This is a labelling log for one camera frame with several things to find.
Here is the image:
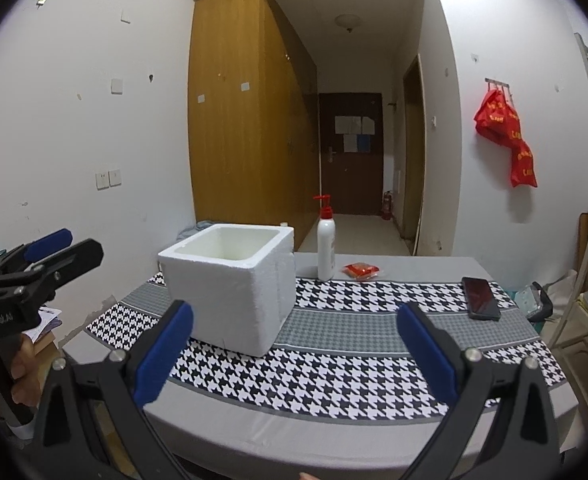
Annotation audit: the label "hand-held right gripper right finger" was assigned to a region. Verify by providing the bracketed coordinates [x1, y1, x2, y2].
[396, 302, 561, 480]

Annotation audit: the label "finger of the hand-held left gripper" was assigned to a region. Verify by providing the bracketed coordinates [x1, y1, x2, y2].
[0, 228, 73, 274]
[0, 238, 104, 291]

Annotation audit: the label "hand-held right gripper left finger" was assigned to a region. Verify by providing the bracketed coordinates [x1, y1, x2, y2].
[32, 299, 195, 480]

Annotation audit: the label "white styrofoam box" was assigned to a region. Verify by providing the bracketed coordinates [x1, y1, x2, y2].
[157, 224, 297, 358]

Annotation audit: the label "person's left hand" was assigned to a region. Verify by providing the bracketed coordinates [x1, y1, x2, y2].
[0, 330, 49, 423]

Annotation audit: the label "white paper sheets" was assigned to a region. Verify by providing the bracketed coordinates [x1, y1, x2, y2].
[26, 306, 63, 345]

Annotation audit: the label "black smartphone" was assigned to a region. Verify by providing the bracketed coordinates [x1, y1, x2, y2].
[461, 276, 502, 322]

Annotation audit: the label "grey houndstooth tablecloth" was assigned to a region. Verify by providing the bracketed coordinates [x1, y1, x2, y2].
[61, 252, 575, 480]

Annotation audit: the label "red snack packet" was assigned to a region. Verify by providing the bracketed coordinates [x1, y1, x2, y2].
[341, 262, 379, 280]

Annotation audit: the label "grey blue crumpled cloth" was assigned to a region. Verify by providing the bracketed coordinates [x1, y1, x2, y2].
[176, 219, 215, 243]

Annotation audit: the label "white red pump bottle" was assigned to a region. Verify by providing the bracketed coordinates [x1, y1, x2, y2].
[313, 195, 336, 282]

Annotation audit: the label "wooden side door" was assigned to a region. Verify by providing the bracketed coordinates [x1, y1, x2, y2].
[401, 54, 427, 256]

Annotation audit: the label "dark brown entrance door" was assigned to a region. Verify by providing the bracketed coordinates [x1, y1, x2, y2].
[319, 92, 385, 216]

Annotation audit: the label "leaning wooden board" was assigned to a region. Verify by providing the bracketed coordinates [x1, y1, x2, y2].
[576, 211, 588, 281]

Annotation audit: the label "wooden wardrobe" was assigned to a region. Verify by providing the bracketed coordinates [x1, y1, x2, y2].
[188, 0, 321, 253]

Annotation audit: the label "red shopping bag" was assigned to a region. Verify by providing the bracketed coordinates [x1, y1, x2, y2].
[474, 87, 522, 145]
[509, 136, 538, 189]

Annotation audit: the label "grey bag black strap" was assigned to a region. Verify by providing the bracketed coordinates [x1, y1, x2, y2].
[516, 282, 555, 323]

